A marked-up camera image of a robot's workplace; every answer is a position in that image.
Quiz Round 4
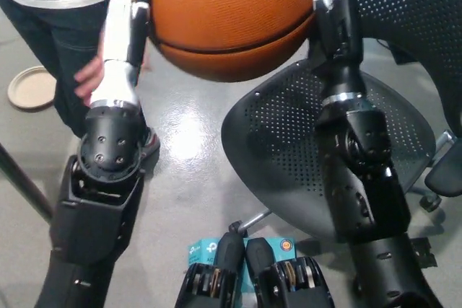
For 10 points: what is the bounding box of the black perforated chair seat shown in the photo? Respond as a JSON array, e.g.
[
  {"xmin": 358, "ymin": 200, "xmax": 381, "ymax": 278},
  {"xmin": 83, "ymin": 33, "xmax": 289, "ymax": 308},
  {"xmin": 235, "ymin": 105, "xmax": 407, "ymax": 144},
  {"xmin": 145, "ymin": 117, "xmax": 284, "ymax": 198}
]
[{"xmin": 222, "ymin": 61, "xmax": 437, "ymax": 243}]

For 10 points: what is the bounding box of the black slanted pole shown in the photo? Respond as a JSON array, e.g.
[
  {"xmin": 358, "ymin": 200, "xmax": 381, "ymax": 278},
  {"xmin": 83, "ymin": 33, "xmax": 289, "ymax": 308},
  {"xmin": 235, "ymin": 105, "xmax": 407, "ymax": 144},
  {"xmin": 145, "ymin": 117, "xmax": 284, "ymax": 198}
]
[{"xmin": 0, "ymin": 141, "xmax": 55, "ymax": 224}]

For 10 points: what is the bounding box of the black tape square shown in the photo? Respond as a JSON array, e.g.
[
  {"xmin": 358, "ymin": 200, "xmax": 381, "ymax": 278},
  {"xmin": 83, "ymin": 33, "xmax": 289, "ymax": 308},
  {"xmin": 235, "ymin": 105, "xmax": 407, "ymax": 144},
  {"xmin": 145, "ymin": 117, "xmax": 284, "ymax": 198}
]
[{"xmin": 410, "ymin": 237, "xmax": 438, "ymax": 268}]

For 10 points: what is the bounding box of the person's bare hand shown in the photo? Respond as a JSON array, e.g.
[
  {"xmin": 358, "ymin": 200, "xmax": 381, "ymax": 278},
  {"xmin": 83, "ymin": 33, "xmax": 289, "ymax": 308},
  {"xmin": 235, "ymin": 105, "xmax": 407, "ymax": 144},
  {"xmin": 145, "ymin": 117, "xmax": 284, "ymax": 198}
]
[{"xmin": 74, "ymin": 55, "xmax": 106, "ymax": 107}]

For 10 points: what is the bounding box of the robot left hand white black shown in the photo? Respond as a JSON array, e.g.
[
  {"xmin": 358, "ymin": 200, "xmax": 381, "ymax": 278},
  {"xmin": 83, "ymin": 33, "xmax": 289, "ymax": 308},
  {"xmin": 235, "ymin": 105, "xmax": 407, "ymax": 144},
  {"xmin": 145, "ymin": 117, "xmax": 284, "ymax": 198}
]
[{"xmin": 88, "ymin": 0, "xmax": 153, "ymax": 111}]

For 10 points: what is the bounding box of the black chair armrest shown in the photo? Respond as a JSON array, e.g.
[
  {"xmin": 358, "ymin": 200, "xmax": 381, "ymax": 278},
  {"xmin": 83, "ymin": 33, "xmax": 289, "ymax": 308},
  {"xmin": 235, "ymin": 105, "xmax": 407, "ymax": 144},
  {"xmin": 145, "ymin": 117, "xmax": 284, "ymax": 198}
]
[{"xmin": 424, "ymin": 148, "xmax": 462, "ymax": 199}]

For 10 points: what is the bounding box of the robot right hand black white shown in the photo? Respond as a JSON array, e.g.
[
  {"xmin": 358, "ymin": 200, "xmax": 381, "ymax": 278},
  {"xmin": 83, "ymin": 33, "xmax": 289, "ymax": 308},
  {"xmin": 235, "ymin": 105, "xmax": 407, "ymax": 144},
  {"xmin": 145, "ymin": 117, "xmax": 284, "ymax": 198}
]
[{"xmin": 310, "ymin": 0, "xmax": 370, "ymax": 106}]

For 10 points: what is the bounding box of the orange Wilson basketball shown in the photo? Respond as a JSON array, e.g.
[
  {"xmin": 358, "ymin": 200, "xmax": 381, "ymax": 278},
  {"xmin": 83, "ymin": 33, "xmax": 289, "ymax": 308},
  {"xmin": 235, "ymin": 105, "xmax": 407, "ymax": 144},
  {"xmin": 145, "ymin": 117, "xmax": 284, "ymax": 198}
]
[{"xmin": 131, "ymin": 0, "xmax": 319, "ymax": 84}]

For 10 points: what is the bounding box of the person in grey shirt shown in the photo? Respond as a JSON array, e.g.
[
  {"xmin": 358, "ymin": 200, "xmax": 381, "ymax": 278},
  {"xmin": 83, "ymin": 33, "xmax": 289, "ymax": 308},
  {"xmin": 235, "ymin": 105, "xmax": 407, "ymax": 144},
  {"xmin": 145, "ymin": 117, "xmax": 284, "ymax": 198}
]
[{"xmin": 0, "ymin": 0, "xmax": 135, "ymax": 140}]

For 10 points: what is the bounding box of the small black floor box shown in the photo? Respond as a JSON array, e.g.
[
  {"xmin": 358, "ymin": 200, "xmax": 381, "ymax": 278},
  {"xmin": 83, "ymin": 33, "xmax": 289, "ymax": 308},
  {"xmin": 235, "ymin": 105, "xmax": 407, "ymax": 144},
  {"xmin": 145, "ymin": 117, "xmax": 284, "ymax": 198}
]
[{"xmin": 391, "ymin": 47, "xmax": 409, "ymax": 66}]

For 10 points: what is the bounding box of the black perforated chair backrest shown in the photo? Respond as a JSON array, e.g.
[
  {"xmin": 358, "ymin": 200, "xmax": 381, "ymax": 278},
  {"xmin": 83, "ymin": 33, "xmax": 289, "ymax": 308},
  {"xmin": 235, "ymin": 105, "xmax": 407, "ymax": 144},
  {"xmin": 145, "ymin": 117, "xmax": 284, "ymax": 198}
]
[{"xmin": 342, "ymin": 0, "xmax": 462, "ymax": 136}]

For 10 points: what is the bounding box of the beige paper plate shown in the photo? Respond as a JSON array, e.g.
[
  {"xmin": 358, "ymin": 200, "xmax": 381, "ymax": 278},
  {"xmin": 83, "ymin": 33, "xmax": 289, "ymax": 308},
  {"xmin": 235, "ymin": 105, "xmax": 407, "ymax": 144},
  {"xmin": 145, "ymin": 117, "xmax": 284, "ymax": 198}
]
[{"xmin": 7, "ymin": 65, "xmax": 57, "ymax": 110}]

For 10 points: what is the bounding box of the teal TP-Link box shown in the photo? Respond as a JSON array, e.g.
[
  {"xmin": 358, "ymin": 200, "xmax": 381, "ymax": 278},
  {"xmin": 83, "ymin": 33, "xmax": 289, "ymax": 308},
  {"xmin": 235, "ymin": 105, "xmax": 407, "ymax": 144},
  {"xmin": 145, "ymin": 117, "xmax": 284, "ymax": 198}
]
[{"xmin": 186, "ymin": 237, "xmax": 298, "ymax": 299}]

